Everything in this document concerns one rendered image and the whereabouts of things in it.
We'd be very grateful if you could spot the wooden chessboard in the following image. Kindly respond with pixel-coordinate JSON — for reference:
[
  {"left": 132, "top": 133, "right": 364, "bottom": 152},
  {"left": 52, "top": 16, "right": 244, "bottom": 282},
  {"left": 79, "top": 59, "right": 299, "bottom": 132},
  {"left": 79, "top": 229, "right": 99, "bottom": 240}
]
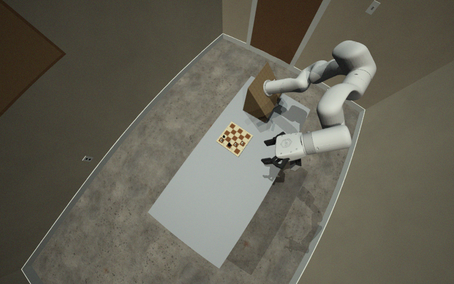
[{"left": 216, "top": 121, "right": 253, "bottom": 157}]

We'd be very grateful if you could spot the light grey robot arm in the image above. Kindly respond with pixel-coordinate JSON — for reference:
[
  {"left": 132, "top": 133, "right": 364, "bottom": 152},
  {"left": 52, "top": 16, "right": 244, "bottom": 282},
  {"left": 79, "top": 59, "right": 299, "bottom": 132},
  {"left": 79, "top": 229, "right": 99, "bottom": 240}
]
[{"left": 263, "top": 40, "right": 376, "bottom": 155}]

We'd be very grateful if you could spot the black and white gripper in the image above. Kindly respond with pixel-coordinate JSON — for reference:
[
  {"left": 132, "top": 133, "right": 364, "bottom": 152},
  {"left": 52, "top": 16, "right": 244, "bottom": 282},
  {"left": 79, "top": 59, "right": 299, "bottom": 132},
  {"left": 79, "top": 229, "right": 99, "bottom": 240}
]
[{"left": 261, "top": 132, "right": 308, "bottom": 169}]

